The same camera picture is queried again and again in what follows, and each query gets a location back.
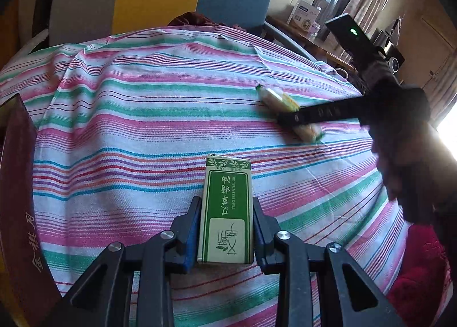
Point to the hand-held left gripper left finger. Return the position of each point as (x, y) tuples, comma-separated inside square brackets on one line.
[(189, 241)]

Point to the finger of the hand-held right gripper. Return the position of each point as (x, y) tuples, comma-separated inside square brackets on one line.
[(321, 113)]

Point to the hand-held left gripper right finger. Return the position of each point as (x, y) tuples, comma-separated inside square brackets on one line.
[(260, 241)]

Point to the beige sachet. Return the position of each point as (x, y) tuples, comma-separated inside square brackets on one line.
[(275, 97)]

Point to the brown box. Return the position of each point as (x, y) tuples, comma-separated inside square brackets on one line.
[(225, 205)]

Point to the metal tin box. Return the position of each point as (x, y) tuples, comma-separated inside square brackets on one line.
[(21, 205)]

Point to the person's right hand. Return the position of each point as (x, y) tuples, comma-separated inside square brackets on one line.
[(417, 170)]

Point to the white mug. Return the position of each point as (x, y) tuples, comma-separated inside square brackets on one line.
[(342, 73)]

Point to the black speaker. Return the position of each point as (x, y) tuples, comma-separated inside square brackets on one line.
[(389, 52)]

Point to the wooden side table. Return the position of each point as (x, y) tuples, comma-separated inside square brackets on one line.
[(321, 48)]

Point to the white carton box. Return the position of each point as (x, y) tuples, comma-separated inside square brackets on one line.
[(303, 13)]

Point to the striped tablecloth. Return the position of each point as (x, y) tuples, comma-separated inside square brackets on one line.
[(142, 116)]

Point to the maroon cloth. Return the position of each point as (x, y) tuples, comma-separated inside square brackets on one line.
[(200, 20)]

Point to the red patterned garment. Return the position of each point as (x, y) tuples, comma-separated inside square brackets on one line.
[(425, 266)]

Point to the wooden wardrobe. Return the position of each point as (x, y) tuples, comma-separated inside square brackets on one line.
[(7, 34)]

